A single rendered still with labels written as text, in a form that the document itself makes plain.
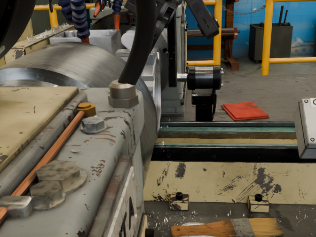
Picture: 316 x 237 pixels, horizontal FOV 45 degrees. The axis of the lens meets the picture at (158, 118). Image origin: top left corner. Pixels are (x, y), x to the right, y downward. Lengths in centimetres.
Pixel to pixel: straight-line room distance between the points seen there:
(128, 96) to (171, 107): 98
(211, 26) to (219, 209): 36
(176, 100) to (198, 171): 51
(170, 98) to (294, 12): 497
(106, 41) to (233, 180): 37
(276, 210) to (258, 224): 7
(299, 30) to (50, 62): 582
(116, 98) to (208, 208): 55
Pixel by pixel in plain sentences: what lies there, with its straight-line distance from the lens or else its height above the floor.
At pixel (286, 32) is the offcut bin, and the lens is 560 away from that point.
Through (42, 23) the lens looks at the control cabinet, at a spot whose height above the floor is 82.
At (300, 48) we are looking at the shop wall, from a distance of 623.
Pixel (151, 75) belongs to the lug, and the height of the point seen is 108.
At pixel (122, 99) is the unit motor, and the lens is 28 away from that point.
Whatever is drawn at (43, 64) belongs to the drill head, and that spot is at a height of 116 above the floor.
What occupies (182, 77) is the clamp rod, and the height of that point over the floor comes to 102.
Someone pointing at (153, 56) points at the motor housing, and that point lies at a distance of 75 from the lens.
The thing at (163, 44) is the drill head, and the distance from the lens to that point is 99.
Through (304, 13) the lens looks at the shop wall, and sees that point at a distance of 616.
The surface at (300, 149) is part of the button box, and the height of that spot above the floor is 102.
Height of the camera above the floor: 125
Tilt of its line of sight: 21 degrees down
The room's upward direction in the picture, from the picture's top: 2 degrees counter-clockwise
